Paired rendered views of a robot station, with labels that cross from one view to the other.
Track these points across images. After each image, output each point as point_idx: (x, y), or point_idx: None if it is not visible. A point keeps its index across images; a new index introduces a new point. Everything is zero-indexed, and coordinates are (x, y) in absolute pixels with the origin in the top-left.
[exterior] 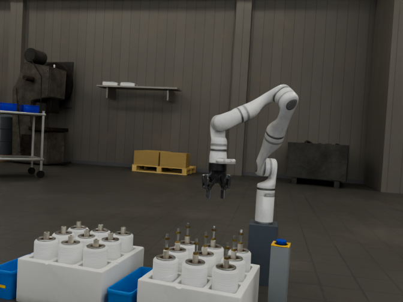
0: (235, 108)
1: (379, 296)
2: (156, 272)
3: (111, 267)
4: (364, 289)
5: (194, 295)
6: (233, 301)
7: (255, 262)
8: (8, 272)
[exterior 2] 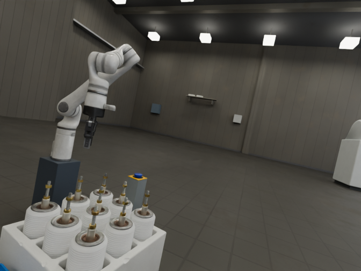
0: (114, 53)
1: (120, 189)
2: (91, 265)
3: None
4: (108, 187)
5: (138, 257)
6: (163, 237)
7: (59, 197)
8: None
